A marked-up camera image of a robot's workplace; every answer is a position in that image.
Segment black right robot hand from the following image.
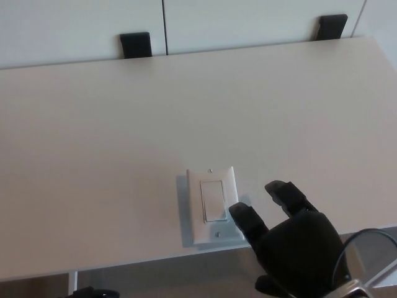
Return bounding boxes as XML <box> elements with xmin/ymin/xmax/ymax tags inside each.
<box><xmin>228</xmin><ymin>179</ymin><xmax>353</xmax><ymax>298</ymax></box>

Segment white cabinet door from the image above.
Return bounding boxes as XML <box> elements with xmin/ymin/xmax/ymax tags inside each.
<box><xmin>350</xmin><ymin>0</ymin><xmax>397</xmax><ymax>68</ymax></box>
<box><xmin>161</xmin><ymin>0</ymin><xmax>369</xmax><ymax>56</ymax></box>
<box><xmin>0</xmin><ymin>0</ymin><xmax>168</xmax><ymax>71</ymax></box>

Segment white table leg frame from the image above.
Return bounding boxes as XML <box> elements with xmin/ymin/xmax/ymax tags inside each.
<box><xmin>68</xmin><ymin>269</ymin><xmax>79</xmax><ymax>295</ymax></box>
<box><xmin>364</xmin><ymin>257</ymin><xmax>397</xmax><ymax>289</ymax></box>

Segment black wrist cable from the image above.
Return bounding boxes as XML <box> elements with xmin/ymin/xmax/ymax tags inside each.
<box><xmin>333</xmin><ymin>228</ymin><xmax>397</xmax><ymax>288</ymax></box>

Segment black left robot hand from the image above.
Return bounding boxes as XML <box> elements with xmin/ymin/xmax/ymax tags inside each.
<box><xmin>71</xmin><ymin>286</ymin><xmax>120</xmax><ymax>298</ymax></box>

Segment white rocker light switch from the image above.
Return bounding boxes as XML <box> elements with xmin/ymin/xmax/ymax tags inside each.
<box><xmin>176</xmin><ymin>166</ymin><xmax>249</xmax><ymax>248</ymax></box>

